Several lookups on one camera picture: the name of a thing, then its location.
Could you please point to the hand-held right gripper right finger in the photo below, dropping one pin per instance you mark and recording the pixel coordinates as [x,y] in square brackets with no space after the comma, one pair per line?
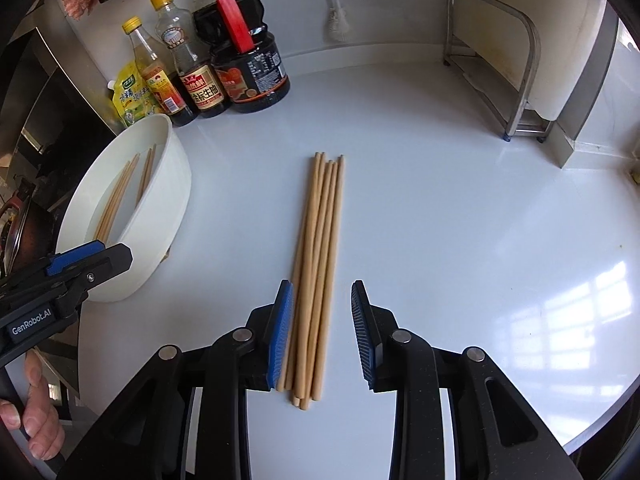
[362,335]

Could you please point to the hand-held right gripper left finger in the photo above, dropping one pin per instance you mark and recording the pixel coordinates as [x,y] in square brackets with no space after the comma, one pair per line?
[281,335]

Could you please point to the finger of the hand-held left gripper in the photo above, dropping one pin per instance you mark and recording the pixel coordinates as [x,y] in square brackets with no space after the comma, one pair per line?
[117,257]
[75,258]

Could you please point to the white plastic bowl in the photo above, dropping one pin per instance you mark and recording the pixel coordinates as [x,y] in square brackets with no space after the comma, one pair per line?
[165,200]

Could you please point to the bundle of wooden chopsticks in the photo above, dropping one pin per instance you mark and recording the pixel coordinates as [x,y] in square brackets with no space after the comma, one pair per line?
[315,260]

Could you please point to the person's left hand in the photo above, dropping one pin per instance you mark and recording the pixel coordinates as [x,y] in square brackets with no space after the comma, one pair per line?
[42,400]

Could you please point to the dark cooking pot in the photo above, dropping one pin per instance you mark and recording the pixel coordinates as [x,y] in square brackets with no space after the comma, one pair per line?
[25,230]

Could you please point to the yellow seasoning pouch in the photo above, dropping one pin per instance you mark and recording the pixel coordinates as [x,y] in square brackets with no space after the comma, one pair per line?
[132,105]

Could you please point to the small yellow-capped vinegar bottle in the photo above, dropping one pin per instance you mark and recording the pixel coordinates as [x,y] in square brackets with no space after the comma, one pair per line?
[165,90]

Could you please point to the yellow-capped soy sauce bottle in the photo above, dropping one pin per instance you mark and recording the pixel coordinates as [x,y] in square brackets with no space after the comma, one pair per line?
[202,92]

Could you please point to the stainless steel board rack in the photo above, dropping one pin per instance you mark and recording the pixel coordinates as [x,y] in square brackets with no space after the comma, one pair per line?
[525,105]

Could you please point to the white cutting board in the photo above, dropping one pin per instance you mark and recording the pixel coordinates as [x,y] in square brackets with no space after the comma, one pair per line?
[560,35]

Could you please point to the grey metal corner post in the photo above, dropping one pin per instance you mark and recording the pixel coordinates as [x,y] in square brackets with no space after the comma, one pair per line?
[585,110]

